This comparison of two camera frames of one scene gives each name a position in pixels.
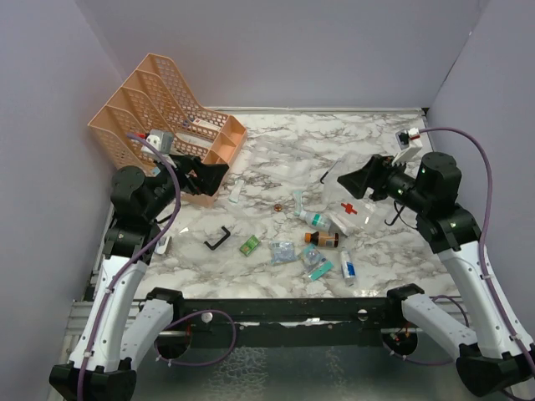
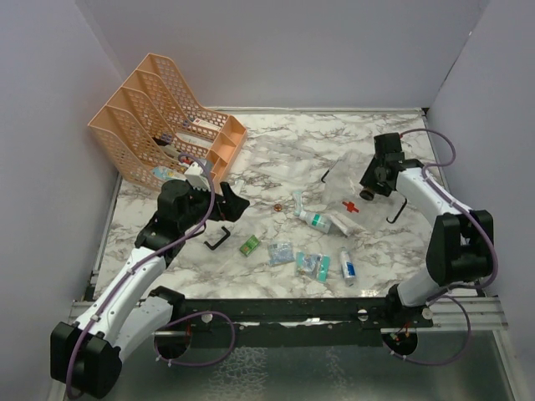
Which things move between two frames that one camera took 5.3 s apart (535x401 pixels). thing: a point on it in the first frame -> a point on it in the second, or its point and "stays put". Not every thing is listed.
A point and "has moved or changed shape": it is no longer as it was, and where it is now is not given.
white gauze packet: [348, 227] stays put
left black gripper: [209, 175] -> [233, 206]
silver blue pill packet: [282, 251] stays put
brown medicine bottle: [325, 239] has moved or changed shape
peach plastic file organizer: [158, 116] stays put
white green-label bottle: [315, 220] stays put
